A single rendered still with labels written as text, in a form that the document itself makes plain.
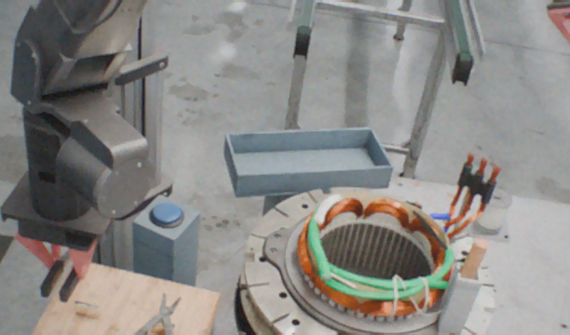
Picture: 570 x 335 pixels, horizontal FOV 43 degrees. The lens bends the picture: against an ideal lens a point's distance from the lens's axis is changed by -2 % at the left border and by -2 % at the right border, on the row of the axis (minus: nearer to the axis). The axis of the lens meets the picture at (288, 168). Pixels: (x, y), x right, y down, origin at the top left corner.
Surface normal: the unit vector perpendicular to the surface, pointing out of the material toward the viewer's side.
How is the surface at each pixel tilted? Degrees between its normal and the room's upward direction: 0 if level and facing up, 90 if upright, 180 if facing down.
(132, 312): 0
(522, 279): 0
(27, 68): 80
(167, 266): 90
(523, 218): 0
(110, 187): 91
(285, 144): 90
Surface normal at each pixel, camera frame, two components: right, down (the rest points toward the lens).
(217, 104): 0.12, -0.78
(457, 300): -0.12, 0.60
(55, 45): -0.61, 0.29
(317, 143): 0.23, 0.62
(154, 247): -0.43, 0.51
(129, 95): 0.73, 0.49
